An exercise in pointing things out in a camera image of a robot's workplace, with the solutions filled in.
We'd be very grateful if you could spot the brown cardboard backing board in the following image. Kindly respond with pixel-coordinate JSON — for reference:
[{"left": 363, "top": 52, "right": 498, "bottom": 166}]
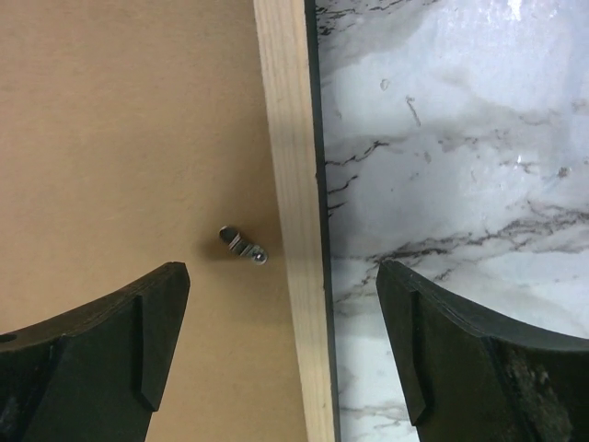
[{"left": 1, "top": 1, "right": 306, "bottom": 441}]

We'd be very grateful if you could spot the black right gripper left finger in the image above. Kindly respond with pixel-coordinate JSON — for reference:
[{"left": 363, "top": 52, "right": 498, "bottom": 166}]
[{"left": 1, "top": 262, "right": 191, "bottom": 442}]

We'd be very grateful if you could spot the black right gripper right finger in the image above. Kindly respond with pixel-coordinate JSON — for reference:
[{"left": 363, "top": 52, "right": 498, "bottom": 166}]
[{"left": 376, "top": 260, "right": 588, "bottom": 441}]

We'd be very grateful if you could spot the wooden picture frame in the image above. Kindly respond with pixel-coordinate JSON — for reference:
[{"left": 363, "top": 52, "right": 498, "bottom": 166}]
[{"left": 254, "top": 1, "right": 339, "bottom": 441}]

